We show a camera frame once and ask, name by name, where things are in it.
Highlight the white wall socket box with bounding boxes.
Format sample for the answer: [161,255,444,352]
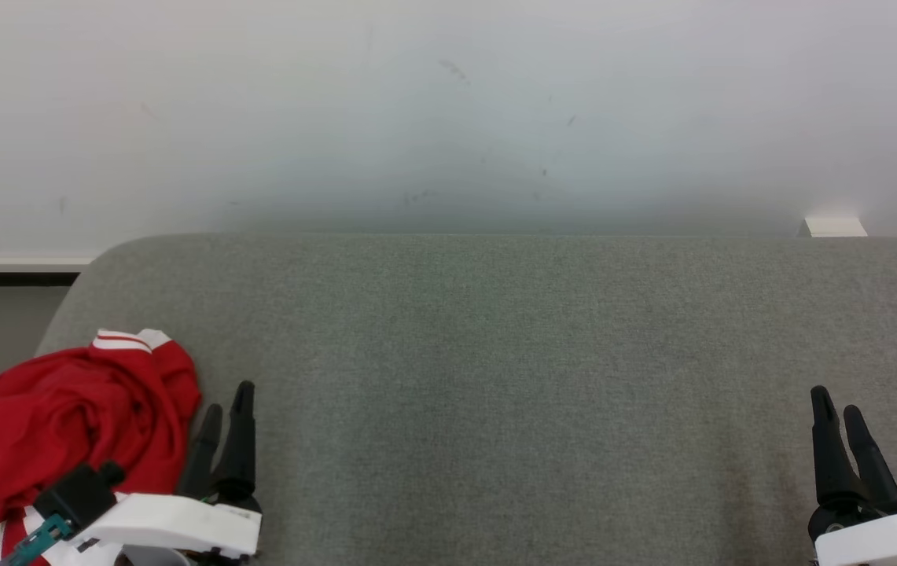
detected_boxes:
[798,216,869,238]

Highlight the red white shorts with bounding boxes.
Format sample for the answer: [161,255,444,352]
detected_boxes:
[0,329,203,566]

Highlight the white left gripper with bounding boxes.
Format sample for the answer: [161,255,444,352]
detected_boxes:
[71,380,263,563]

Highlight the teal cable connector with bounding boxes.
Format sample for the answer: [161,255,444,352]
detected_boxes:
[0,515,73,566]

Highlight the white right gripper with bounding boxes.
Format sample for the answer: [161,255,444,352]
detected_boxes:
[808,385,897,566]

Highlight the dark baseboard strip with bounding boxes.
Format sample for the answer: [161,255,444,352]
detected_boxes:
[0,271,82,287]

